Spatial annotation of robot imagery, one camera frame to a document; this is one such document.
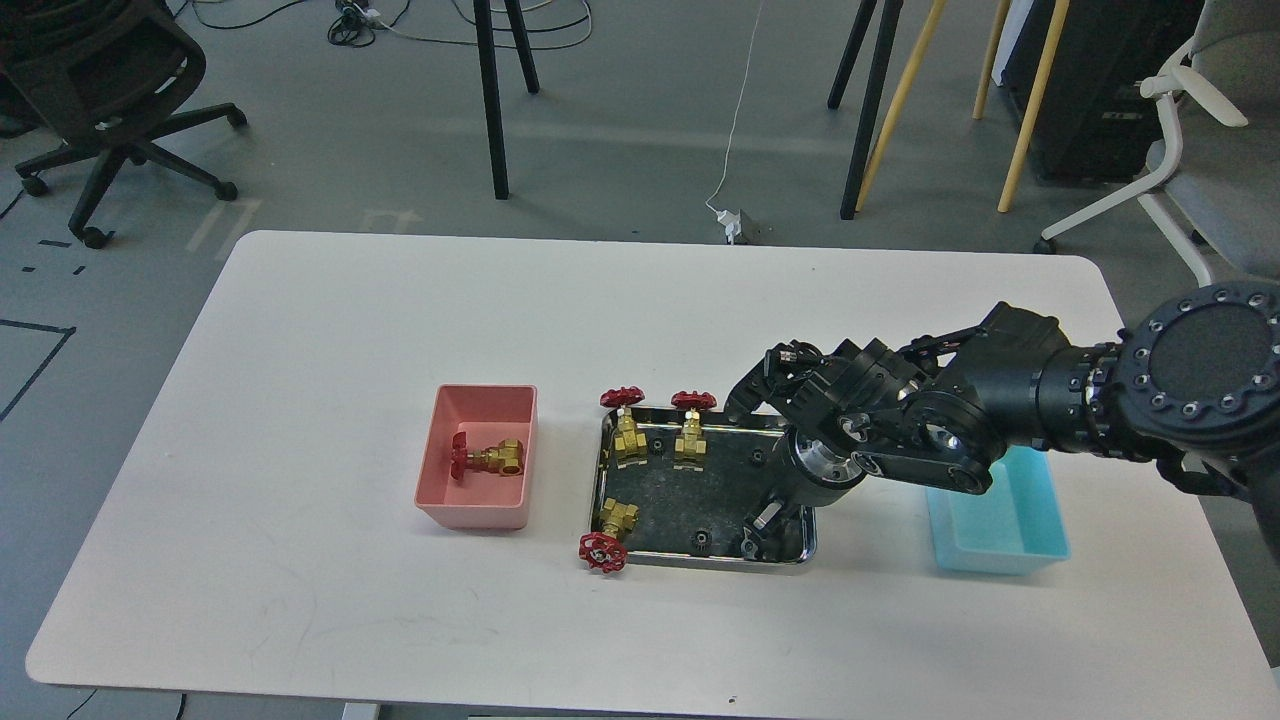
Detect pink plastic box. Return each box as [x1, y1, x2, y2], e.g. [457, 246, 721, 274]
[413, 384, 538, 530]

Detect steel tray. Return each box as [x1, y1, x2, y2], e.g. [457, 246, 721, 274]
[588, 406, 817, 571]

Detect brass valve top right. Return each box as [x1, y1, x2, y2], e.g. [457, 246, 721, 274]
[669, 389, 717, 468]

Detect white cable on floor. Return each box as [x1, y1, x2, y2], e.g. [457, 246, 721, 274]
[705, 0, 769, 217]

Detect blue plastic box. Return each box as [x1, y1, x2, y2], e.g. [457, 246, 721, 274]
[925, 447, 1071, 577]

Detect brass valve top left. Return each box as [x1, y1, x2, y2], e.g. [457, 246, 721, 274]
[599, 386, 649, 468]

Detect white power adapter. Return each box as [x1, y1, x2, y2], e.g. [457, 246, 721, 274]
[716, 209, 771, 246]

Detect black floor cables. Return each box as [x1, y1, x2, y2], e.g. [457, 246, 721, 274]
[189, 0, 593, 51]

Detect yellow wooden leg right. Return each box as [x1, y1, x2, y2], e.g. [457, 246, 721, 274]
[972, 0, 1070, 213]

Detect black office chair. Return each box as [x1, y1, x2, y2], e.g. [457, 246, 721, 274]
[3, 1, 246, 249]

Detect black tripod stand left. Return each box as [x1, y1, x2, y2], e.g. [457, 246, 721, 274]
[472, 1, 540, 200]

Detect brass valve bottom left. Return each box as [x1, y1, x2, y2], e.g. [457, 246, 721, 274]
[579, 497, 639, 574]

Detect yellow wooden leg left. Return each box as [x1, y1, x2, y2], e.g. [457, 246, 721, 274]
[854, 0, 947, 211]

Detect brass valve red handle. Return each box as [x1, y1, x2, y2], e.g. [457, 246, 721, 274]
[449, 432, 525, 482]

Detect yellow wooden leg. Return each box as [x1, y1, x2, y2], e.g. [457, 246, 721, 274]
[972, 0, 1070, 213]
[854, 0, 947, 211]

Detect black tripod leg right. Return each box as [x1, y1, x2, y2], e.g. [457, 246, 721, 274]
[827, 1, 902, 220]

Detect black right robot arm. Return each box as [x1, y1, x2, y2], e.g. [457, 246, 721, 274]
[724, 281, 1279, 553]

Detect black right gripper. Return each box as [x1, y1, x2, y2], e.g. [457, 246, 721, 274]
[724, 340, 925, 561]

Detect white grey office chair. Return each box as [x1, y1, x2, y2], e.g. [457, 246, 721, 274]
[1034, 1, 1279, 286]

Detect small black gear bottom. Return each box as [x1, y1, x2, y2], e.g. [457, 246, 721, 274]
[690, 529, 713, 556]

